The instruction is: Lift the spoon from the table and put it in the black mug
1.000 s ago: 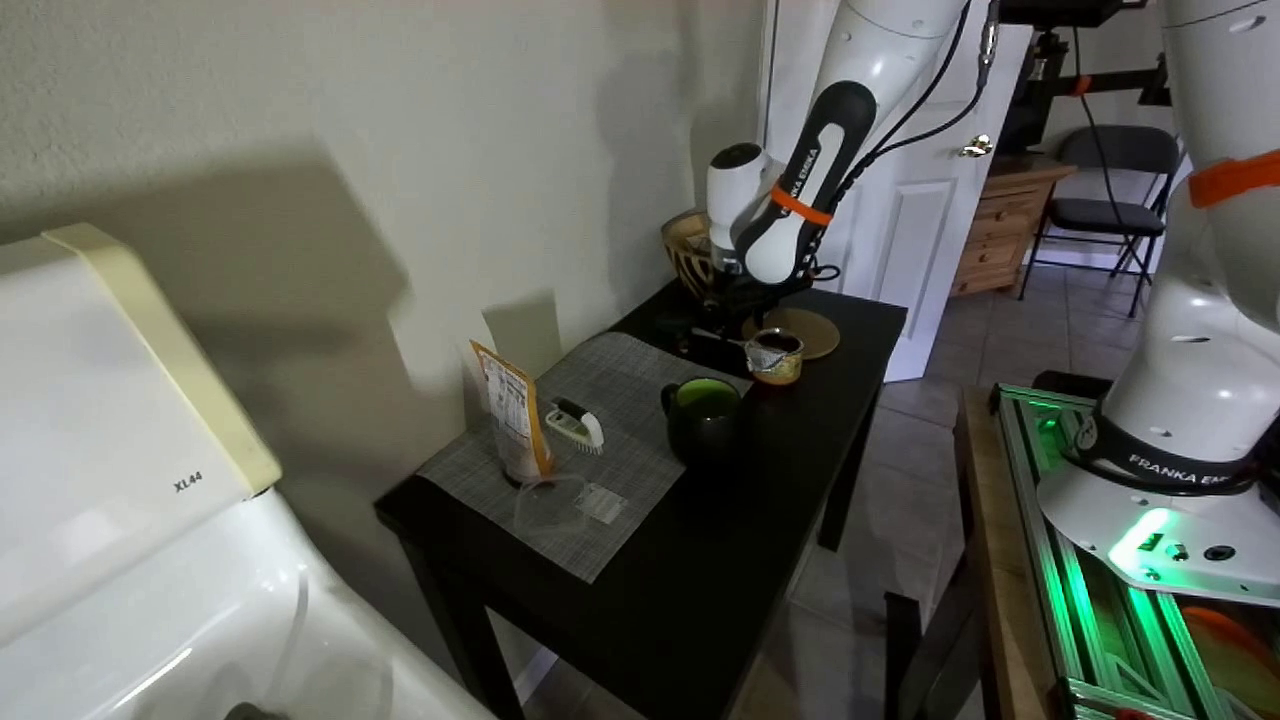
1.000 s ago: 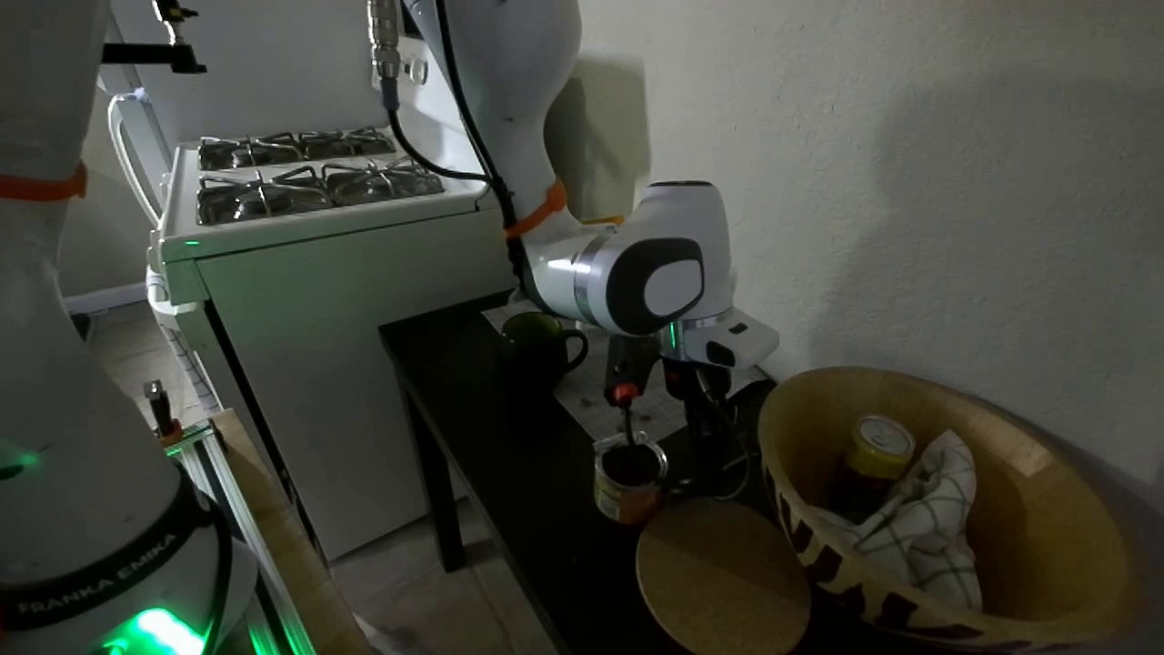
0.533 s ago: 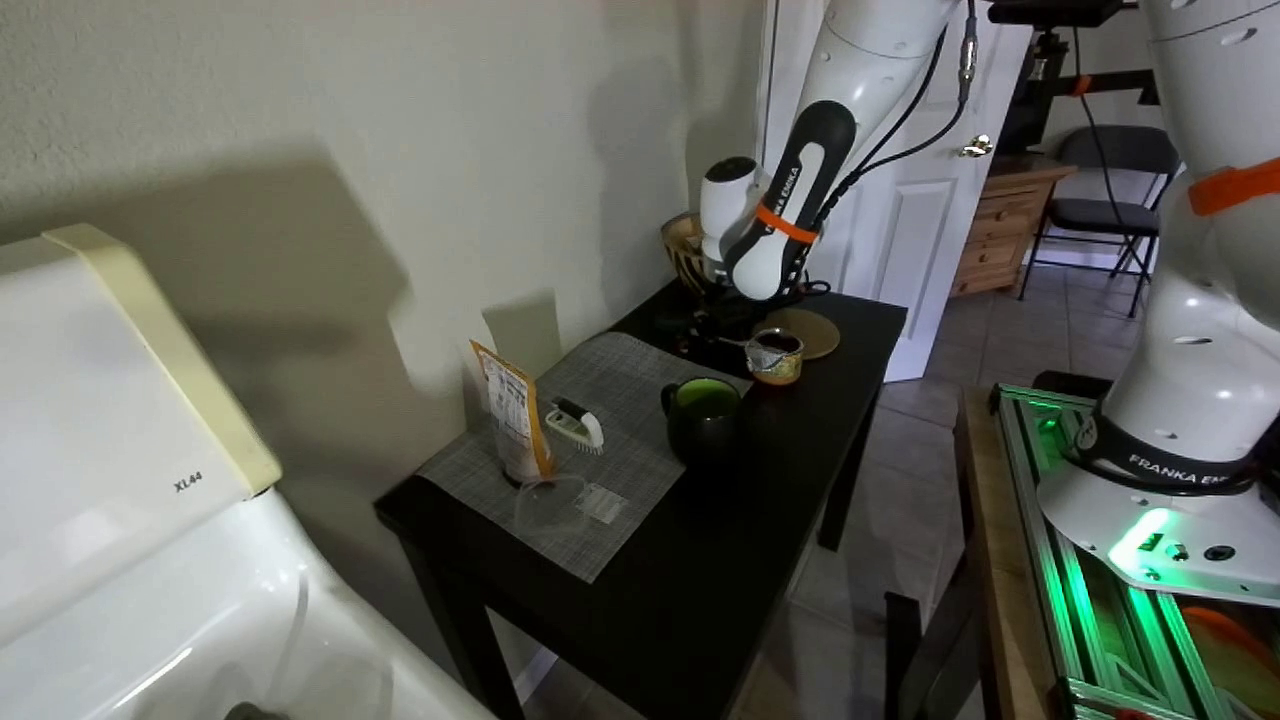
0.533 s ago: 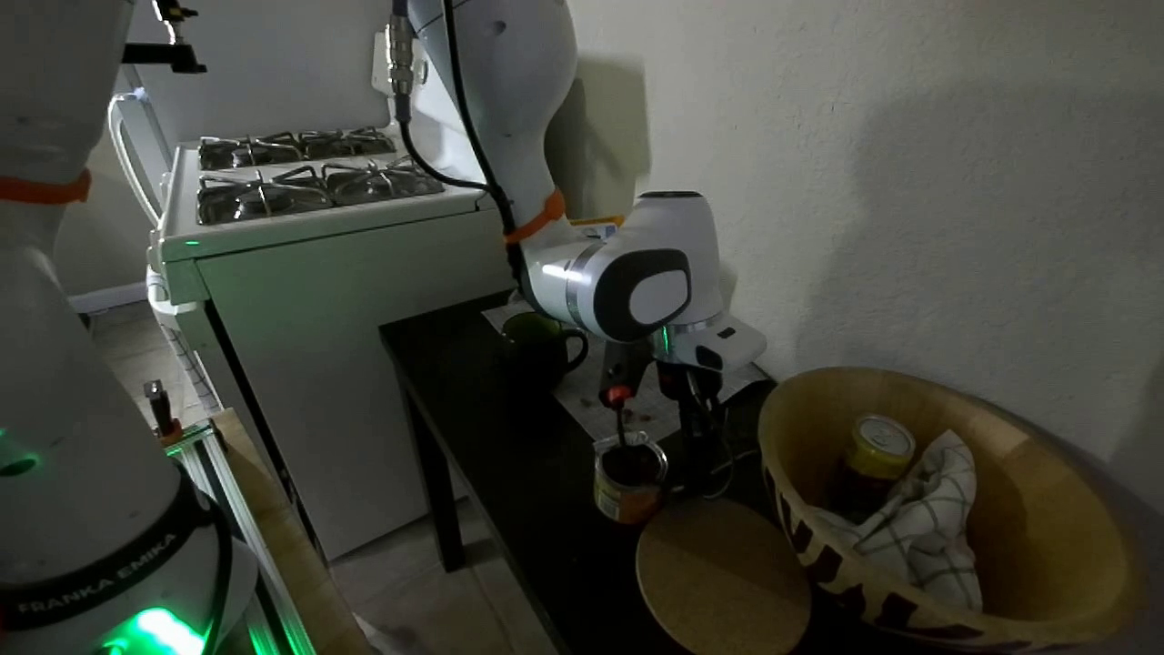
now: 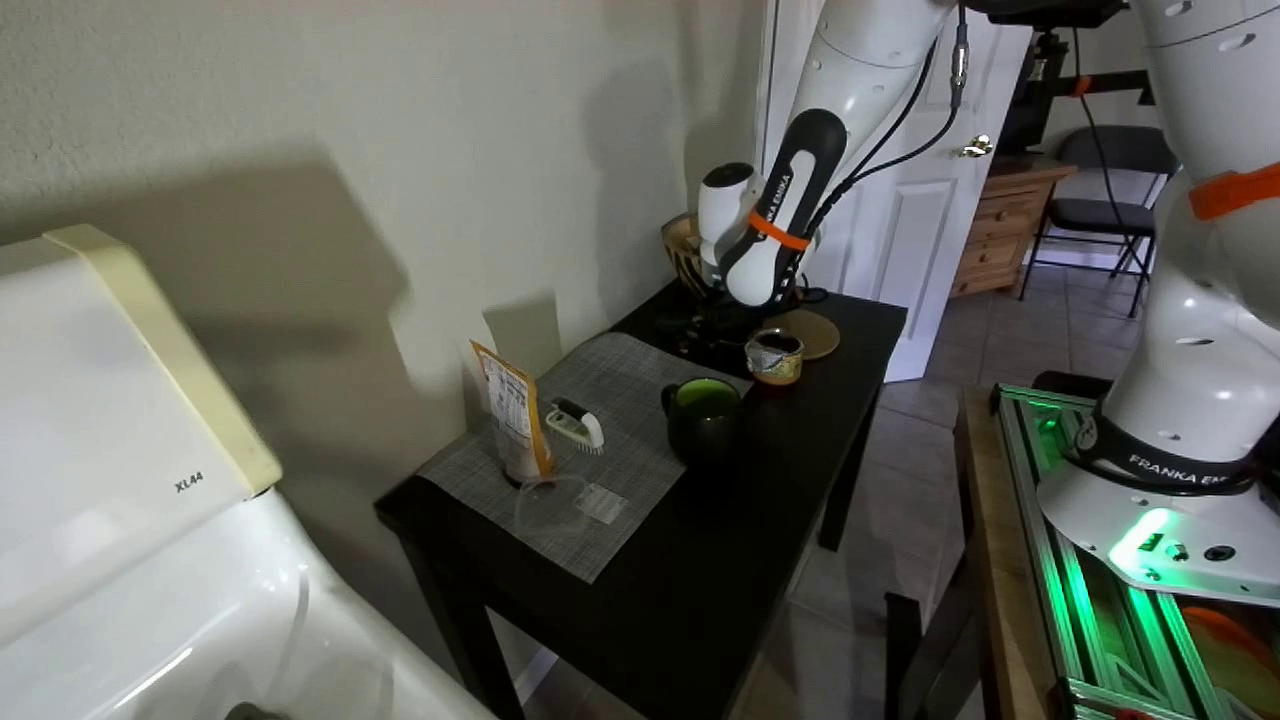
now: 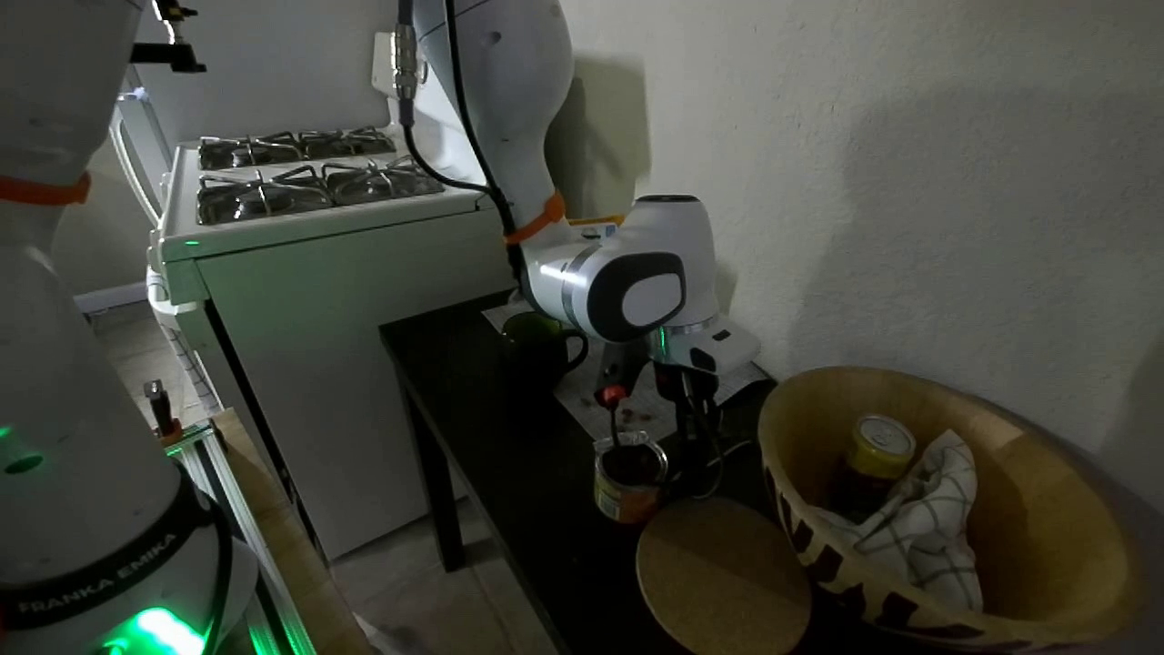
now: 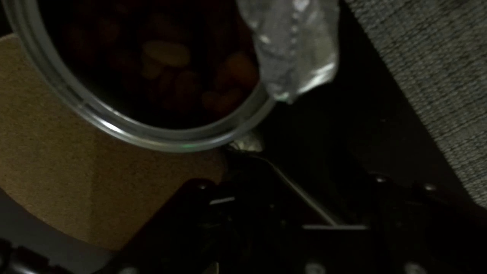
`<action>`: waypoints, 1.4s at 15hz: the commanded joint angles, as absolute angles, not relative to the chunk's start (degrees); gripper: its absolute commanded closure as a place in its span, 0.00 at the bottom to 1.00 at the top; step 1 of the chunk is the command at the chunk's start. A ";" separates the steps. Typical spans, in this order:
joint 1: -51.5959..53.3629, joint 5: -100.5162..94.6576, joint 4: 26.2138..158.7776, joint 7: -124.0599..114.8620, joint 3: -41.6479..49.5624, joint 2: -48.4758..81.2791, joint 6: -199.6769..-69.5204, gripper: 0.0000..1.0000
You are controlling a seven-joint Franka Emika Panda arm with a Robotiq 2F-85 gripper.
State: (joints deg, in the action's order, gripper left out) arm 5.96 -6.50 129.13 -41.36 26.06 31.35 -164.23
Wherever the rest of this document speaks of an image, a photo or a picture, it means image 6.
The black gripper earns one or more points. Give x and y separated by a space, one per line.
685 390

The grey metal spoon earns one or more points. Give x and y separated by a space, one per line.
735 453

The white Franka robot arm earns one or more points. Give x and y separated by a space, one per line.
85 485

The black mug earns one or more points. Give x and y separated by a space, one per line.
531 367

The round wooden coaster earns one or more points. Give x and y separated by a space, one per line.
722 583

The black side table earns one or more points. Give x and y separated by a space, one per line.
521 459

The jar with yellow lid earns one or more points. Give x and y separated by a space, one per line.
876 458

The white checked cloth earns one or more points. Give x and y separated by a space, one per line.
929 533

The white stove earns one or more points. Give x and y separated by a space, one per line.
330 367

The patterned woven bowl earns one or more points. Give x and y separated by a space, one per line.
1066 548

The wooden board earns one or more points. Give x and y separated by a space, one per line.
293 533

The black stove grate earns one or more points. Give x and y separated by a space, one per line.
293 149
313 191

